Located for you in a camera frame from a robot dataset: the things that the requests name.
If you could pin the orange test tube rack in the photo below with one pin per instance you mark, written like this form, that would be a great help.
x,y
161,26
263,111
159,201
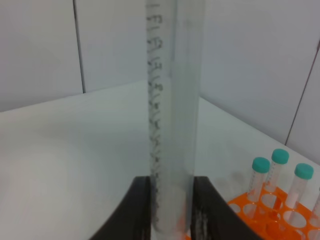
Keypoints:
x,y
269,222

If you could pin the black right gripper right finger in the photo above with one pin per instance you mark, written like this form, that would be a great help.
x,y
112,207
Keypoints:
x,y
212,218

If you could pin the row tube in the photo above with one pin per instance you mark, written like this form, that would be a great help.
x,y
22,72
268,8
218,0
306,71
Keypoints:
x,y
279,158
260,167
302,174

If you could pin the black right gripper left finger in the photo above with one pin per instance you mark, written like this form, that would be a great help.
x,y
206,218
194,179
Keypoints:
x,y
132,218

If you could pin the test tube green cap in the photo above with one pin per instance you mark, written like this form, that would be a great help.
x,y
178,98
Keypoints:
x,y
174,38

